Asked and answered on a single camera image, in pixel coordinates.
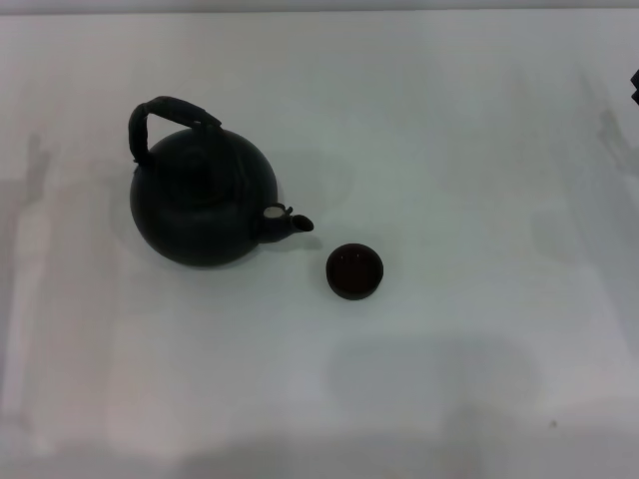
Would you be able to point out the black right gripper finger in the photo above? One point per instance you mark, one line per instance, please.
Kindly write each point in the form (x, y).
(635, 90)

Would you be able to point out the small dark teacup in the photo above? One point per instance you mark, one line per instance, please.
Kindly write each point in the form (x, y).
(354, 279)

